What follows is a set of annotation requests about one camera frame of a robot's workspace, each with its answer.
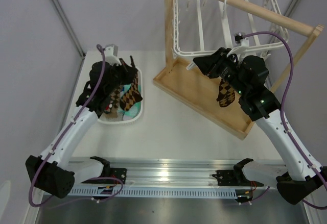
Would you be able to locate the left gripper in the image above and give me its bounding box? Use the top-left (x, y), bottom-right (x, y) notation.
top-left (105, 58), bottom-right (137, 95)

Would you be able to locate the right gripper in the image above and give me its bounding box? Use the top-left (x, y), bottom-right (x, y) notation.
top-left (194, 47), bottom-right (248, 96)

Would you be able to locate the brown checkered sock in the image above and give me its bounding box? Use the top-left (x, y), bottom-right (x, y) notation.
top-left (106, 74), bottom-right (143, 113)
top-left (217, 80), bottom-right (236, 108)

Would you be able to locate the white plastic clip hanger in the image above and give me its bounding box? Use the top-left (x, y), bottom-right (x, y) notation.
top-left (166, 0), bottom-right (290, 59)

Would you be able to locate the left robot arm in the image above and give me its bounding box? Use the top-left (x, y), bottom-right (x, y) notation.
top-left (25, 58), bottom-right (138, 198)

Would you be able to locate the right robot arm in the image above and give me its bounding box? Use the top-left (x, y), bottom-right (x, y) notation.
top-left (193, 47), bottom-right (326, 205)

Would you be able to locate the wooden hanger rack stand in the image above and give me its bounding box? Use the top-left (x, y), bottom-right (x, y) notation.
top-left (153, 0), bottom-right (324, 140)

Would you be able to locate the christmas pattern sock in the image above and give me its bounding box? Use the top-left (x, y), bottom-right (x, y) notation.
top-left (104, 104), bottom-right (113, 114)

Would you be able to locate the mint green sock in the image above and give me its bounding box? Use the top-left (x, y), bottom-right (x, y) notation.
top-left (119, 85), bottom-right (143, 120)

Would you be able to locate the white plastic laundry basket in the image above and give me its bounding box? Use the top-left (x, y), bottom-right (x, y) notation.
top-left (97, 66), bottom-right (144, 127)

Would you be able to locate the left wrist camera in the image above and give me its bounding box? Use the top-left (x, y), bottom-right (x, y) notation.
top-left (104, 44), bottom-right (121, 65)

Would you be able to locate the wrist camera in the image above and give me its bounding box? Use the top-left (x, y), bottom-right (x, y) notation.
top-left (227, 32), bottom-right (249, 61)
top-left (104, 44), bottom-right (121, 65)

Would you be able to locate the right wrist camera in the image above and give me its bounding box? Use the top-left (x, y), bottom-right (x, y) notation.
top-left (227, 32), bottom-right (249, 61)

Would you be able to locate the aluminium mounting rail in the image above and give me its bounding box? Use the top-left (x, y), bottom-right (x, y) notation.
top-left (66, 157), bottom-right (287, 189)

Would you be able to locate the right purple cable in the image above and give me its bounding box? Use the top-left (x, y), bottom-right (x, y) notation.
top-left (224, 31), bottom-right (327, 211)

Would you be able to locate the purple cable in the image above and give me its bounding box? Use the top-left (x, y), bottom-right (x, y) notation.
top-left (224, 31), bottom-right (327, 211)
top-left (28, 44), bottom-right (123, 208)

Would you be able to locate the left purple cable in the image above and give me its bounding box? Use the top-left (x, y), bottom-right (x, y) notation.
top-left (28, 44), bottom-right (123, 208)

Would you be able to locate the white slotted cable duct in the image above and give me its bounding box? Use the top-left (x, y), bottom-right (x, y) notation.
top-left (69, 186), bottom-right (237, 200)

